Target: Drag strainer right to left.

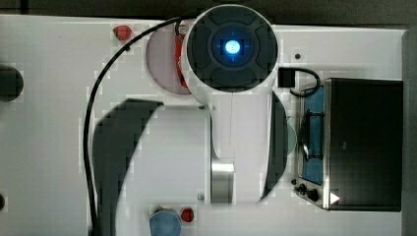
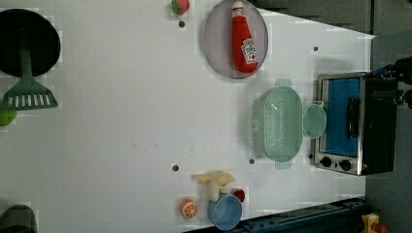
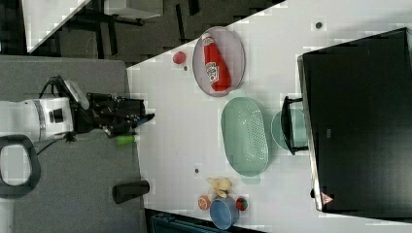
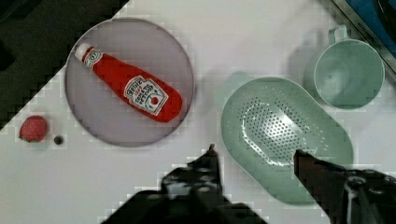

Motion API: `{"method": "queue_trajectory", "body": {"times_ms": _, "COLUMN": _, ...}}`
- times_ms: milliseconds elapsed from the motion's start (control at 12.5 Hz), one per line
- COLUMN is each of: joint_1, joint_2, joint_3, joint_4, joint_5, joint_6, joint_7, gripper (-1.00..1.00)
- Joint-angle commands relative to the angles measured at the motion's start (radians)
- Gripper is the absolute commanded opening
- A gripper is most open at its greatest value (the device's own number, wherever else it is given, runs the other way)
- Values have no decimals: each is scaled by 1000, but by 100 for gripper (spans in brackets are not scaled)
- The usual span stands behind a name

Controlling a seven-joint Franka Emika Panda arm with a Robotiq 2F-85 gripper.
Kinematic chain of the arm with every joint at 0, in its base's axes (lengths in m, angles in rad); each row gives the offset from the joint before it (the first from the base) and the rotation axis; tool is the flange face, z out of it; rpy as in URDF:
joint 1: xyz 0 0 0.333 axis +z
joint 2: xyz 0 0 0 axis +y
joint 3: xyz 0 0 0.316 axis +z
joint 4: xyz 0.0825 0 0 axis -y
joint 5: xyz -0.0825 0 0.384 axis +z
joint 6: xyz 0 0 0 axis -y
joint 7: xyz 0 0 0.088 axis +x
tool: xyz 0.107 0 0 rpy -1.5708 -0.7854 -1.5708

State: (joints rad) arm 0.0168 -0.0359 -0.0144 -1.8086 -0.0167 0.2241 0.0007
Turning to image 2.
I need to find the black silver toaster oven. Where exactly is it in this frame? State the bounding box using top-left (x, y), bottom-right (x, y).
top-left (314, 72), bottom-right (397, 176)

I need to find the grey round plate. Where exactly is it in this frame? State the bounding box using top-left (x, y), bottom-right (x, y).
top-left (203, 0), bottom-right (268, 79)

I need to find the black cylinder table corner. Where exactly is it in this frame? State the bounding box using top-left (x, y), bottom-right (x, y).
top-left (0, 205), bottom-right (38, 233)

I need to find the green slotted spatula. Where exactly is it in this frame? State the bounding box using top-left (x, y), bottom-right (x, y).
top-left (1, 28), bottom-right (58, 111)

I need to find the lime green toy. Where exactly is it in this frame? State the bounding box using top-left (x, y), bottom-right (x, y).
top-left (0, 108), bottom-right (17, 126)

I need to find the small green cup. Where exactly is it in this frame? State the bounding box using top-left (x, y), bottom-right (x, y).
top-left (302, 101), bottom-right (326, 139)

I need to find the blue bowl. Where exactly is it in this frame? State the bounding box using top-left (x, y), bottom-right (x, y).
top-left (207, 194), bottom-right (243, 231)

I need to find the black round utensil holder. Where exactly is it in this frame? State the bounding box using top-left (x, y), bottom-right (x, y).
top-left (0, 9), bottom-right (61, 78)

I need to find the toy orange slice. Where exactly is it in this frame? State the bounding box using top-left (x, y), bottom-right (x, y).
top-left (179, 198), bottom-right (198, 219)

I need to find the mint green plastic strainer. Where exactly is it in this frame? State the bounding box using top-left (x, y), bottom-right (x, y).
top-left (252, 79), bottom-right (303, 170)

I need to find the small red toy tomato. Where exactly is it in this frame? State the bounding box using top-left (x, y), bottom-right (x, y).
top-left (232, 188), bottom-right (246, 203)

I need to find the yellow red toy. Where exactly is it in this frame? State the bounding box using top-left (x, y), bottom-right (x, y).
top-left (361, 214), bottom-right (388, 233)

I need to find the red plush ketchup bottle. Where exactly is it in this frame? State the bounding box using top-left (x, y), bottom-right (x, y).
top-left (231, 1), bottom-right (258, 74)

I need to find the beige plush mushroom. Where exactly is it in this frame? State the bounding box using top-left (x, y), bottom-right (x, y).
top-left (191, 171), bottom-right (235, 202)

